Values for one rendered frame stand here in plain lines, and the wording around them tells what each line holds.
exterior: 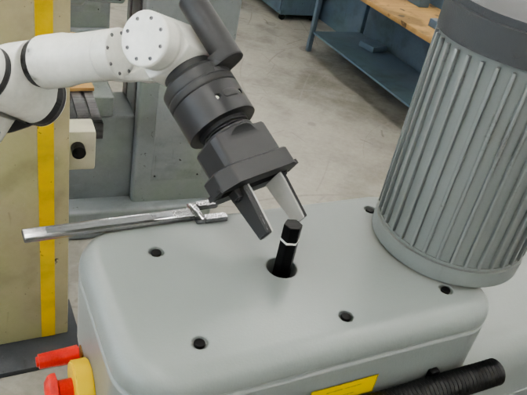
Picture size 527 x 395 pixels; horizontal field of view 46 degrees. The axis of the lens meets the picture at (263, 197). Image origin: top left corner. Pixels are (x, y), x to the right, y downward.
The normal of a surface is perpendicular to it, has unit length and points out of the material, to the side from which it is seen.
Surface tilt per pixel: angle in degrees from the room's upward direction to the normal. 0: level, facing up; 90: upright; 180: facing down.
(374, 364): 90
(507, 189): 90
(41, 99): 88
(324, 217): 0
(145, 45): 68
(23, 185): 90
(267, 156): 30
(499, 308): 0
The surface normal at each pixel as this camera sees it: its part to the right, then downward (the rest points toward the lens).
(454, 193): -0.47, 0.41
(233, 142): 0.50, -0.47
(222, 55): -0.28, -0.04
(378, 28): -0.89, 0.10
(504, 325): 0.21, -0.78
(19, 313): 0.42, 0.55
